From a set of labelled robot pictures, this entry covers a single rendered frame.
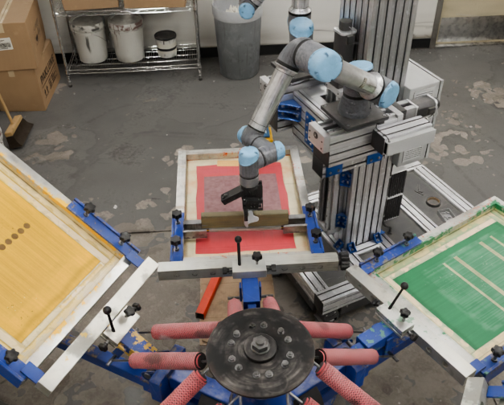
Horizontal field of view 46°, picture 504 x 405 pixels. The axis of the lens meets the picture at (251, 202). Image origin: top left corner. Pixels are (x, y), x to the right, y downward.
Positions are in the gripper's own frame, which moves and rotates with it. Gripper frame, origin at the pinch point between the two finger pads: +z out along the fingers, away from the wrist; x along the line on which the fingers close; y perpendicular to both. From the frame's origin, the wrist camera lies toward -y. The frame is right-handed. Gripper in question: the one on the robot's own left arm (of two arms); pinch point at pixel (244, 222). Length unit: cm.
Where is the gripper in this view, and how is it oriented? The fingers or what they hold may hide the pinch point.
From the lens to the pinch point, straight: 246.9
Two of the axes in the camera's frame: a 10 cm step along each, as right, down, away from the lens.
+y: 10.0, -0.6, 0.4
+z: 0.2, 7.7, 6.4
